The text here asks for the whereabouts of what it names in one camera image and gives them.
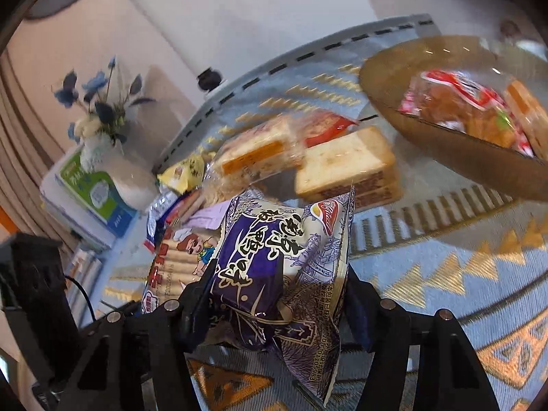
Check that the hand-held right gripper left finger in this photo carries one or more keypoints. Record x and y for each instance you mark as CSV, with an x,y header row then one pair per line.
x,y
195,308

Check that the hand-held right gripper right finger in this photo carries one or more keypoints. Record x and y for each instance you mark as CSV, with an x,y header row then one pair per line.
x,y
357,308

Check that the purple snack packet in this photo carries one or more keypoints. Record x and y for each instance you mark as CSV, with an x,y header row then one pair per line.
x,y
257,265

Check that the lavender snack packet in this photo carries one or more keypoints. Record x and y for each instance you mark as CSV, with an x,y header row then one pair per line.
x,y
207,218

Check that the blue white snack packet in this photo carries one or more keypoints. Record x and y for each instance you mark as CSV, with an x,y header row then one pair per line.
x,y
157,214

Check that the yellow triangular snack packet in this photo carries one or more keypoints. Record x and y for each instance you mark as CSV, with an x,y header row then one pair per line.
x,y
183,173

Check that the toast sandwich with brown label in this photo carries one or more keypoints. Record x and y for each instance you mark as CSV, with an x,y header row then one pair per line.
x,y
342,162

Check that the brown glass plate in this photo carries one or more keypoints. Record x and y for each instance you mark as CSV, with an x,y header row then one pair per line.
x,y
411,124

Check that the red white bread packet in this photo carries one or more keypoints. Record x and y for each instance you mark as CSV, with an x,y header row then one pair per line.
x,y
449,98

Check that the red cartoon biscuit packet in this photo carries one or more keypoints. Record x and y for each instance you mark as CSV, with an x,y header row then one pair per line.
x,y
175,261

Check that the blue patterned table runner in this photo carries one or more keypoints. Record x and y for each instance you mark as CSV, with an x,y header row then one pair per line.
x,y
428,257

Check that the green white box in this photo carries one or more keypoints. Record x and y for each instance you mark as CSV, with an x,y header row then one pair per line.
x,y
92,188

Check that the beige curtain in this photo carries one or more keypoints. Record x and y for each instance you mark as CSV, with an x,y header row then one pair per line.
x,y
25,158

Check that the white vase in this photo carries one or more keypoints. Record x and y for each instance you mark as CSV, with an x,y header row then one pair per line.
x,y
128,180

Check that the blue and white artificial flowers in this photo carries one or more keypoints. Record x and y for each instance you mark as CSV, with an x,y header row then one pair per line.
x,y
100,98

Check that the black cat figurine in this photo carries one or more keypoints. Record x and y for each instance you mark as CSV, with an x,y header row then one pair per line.
x,y
209,79

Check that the brown hair clip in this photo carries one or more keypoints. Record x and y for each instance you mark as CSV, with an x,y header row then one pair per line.
x,y
509,30

